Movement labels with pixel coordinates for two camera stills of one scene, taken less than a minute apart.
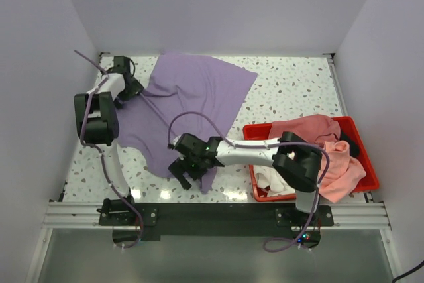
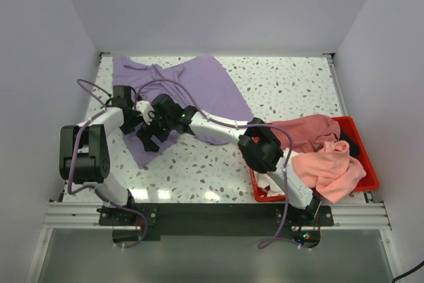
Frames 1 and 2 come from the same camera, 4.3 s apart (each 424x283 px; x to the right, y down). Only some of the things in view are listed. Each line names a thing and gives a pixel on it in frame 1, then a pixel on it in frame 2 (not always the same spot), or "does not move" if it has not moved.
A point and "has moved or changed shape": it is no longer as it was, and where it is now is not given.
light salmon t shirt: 343,172 does not move
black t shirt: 354,149 does not move
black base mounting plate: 132,223 does not move
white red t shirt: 270,182 does not move
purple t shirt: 187,94 has moved or changed shape
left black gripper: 136,88 -> 130,126
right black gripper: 180,165 -> 146,137
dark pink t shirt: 316,128 does not move
